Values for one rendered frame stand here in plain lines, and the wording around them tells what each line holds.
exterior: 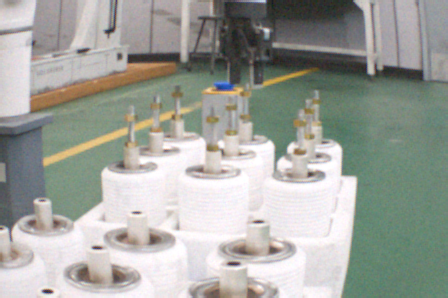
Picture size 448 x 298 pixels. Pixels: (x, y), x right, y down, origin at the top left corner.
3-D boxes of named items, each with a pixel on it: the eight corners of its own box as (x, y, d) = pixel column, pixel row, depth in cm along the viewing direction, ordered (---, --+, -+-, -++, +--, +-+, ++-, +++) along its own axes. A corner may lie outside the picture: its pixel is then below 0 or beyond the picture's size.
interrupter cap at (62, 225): (8, 232, 68) (7, 226, 68) (33, 216, 75) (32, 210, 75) (60, 243, 66) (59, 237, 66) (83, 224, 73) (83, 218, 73)
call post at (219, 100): (202, 250, 141) (201, 93, 135) (210, 239, 148) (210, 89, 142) (237, 252, 139) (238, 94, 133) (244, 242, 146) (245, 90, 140)
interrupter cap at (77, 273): (52, 286, 54) (51, 279, 54) (80, 261, 61) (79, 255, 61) (127, 302, 53) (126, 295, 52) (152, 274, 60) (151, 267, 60)
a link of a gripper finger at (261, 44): (256, 27, 112) (252, 60, 114) (262, 30, 110) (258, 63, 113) (270, 28, 113) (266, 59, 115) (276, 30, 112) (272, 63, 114)
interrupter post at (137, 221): (124, 245, 67) (121, 214, 67) (131, 238, 70) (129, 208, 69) (146, 248, 67) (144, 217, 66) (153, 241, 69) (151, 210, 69)
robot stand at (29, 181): (-15, 263, 120) (-31, 124, 114) (18, 247, 133) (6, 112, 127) (32, 281, 115) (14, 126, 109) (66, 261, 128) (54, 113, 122)
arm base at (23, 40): (-16, 122, 115) (-14, 37, 112) (7, 114, 124) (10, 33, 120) (12, 123, 112) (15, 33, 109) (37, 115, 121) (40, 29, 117)
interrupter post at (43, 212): (33, 229, 70) (30, 202, 69) (41, 224, 72) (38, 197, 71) (49, 233, 69) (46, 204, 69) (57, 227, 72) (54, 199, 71)
